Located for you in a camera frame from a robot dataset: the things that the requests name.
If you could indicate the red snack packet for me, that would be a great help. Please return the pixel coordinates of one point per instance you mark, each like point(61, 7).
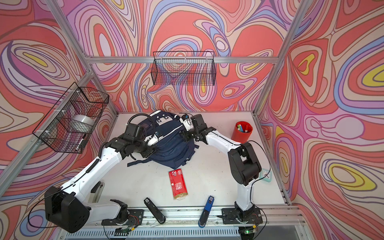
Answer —
point(178, 185)

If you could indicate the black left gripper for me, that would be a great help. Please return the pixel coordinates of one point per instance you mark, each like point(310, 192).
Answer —
point(147, 153)

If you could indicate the black wire basket wall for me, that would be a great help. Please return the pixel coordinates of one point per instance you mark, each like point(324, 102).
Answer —
point(184, 68)
point(56, 133)

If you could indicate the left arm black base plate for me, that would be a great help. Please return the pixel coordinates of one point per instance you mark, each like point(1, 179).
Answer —
point(132, 218)

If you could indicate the black stapler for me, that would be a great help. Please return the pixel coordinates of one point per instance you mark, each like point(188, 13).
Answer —
point(159, 216)

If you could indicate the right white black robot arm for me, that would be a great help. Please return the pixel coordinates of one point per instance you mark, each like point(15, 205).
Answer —
point(244, 164)

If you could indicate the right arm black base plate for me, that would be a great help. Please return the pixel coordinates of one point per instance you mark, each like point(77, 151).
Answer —
point(231, 216)

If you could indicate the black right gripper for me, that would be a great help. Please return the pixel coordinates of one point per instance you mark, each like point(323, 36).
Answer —
point(184, 134)

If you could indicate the black wire basket left wall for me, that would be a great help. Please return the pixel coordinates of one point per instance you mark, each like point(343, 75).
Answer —
point(56, 133)

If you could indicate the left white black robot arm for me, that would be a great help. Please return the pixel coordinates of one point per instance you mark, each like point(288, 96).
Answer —
point(66, 206)

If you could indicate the blue stapler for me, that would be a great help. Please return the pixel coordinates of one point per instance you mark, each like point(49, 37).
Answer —
point(206, 212)

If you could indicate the grey silver stapler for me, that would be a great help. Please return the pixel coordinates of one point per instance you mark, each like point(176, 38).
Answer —
point(96, 192)

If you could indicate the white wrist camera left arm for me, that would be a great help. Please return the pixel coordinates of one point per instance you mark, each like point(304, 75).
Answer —
point(153, 141)

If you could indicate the white tape roll in basket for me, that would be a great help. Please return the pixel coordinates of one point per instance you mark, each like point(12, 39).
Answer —
point(82, 124)

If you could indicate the red ribbed metal pen cup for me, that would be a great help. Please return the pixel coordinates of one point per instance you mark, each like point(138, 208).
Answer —
point(242, 132)

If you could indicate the black wire basket back wall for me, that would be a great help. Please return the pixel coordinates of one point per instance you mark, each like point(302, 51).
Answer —
point(184, 68)

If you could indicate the mint green small clock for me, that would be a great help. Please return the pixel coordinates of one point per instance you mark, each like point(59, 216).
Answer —
point(266, 175)

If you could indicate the navy blue student backpack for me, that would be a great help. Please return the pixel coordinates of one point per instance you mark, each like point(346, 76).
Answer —
point(172, 150)

